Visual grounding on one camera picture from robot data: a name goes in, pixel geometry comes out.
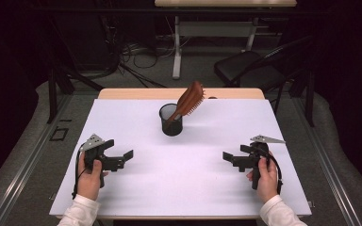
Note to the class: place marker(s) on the black folding chair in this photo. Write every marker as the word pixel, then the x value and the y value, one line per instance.
pixel 242 67

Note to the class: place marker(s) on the black metal stand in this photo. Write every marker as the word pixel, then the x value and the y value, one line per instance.
pixel 52 94

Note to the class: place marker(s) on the wooden hairbrush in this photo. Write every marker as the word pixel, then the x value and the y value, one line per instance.
pixel 190 100

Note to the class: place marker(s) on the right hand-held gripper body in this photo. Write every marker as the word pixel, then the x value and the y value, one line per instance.
pixel 248 160

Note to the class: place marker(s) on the white table mat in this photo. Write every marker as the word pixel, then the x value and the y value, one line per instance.
pixel 185 175

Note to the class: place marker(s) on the black mesh pen holder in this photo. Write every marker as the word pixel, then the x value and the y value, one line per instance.
pixel 172 127

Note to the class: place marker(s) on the white-legged desk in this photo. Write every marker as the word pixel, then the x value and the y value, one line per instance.
pixel 177 62

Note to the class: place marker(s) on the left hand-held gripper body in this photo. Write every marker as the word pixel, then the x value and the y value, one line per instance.
pixel 111 163

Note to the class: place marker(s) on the person's left hand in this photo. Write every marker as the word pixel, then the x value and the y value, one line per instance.
pixel 88 185

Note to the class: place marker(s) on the person's right hand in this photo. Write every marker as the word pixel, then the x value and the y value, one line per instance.
pixel 268 182

